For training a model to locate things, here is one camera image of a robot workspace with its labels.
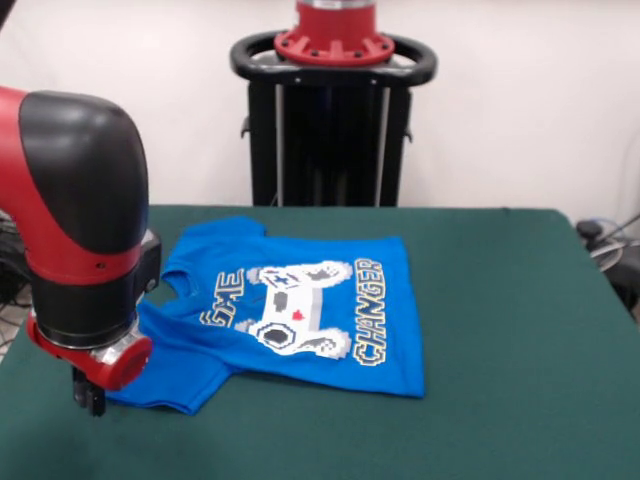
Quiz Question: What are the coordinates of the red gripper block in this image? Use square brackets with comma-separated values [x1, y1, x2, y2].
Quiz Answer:
[25, 313, 154, 418]

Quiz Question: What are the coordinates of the blue printed t-shirt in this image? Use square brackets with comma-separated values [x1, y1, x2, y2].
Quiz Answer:
[104, 215, 426, 416]

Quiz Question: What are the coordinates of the dark green table cloth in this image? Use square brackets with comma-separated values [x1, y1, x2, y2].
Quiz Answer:
[0, 204, 640, 480]

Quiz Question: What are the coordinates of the black cable tangle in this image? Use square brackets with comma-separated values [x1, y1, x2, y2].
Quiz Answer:
[574, 213, 640, 314]
[0, 209, 32, 307]

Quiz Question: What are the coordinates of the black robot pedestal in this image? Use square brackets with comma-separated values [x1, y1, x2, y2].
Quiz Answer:
[230, 29, 439, 207]

